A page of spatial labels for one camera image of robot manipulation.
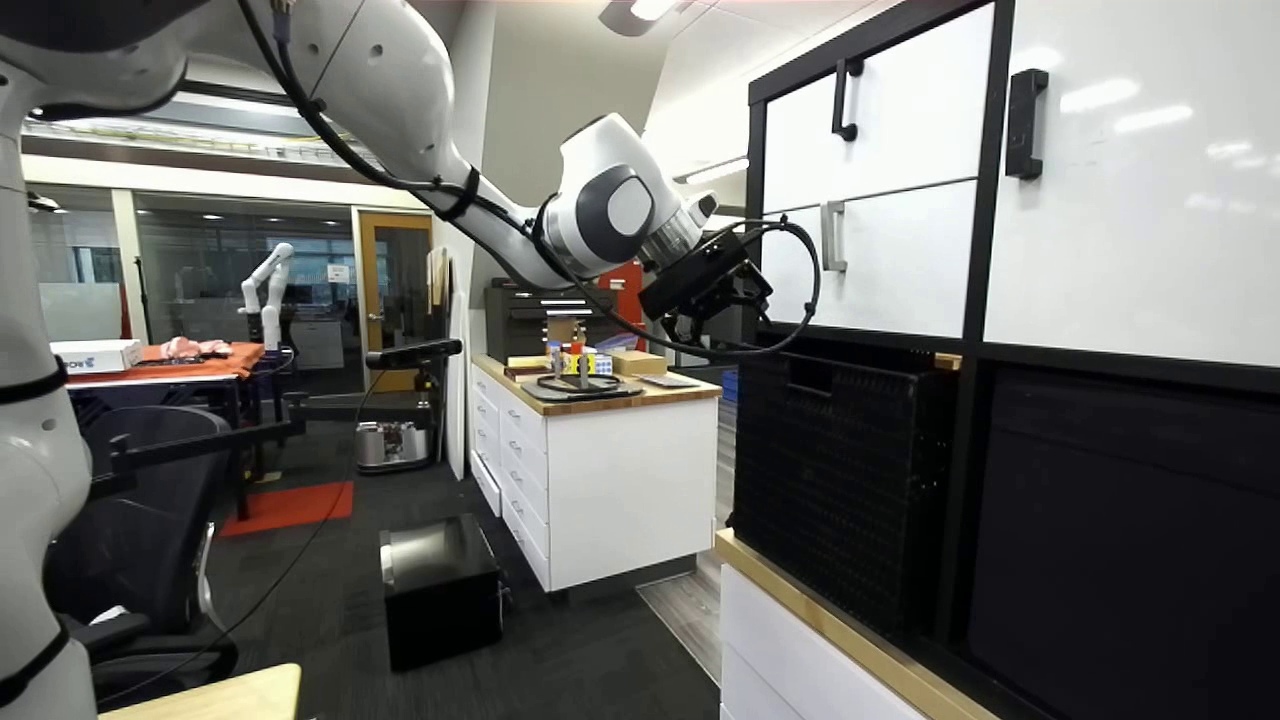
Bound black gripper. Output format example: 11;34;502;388
645;223;782;341

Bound black mesh storage bin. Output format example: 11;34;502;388
730;342;960;647

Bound white island cabinet wooden top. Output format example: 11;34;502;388
465;348;723;599

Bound white plastic bin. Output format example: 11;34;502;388
354;415;438;472

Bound white base cabinet wooden top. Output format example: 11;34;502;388
718;526;1002;720

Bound black solid storage bin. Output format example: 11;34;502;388
966;364;1280;720

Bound wooden block box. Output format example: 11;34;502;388
608;342;671;382

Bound orange red object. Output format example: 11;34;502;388
588;259;653;341

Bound colourful small items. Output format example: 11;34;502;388
547;337;600;388

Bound black round tray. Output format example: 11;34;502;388
532;369;647;409

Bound black countertop appliance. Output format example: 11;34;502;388
480;276;608;364

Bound ceiling light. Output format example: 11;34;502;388
598;0;699;41

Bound wooden door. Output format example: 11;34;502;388
348;202;439;400

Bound black box on floor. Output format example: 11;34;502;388
378;511;510;674

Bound red floor mat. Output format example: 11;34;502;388
215;475;359;542

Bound table with orange cloth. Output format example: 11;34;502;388
61;337;277;523

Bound black office chair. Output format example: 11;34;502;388
46;396;246;710

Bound white box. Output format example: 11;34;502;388
50;337;145;380

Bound light wooden table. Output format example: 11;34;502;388
98;661;310;720

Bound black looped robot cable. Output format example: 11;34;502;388
693;215;829;369

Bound grey door handle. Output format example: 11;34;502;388
821;194;853;280

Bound black curved door handle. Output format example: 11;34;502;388
829;54;870;146

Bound black block door handle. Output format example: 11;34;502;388
1003;65;1051;184

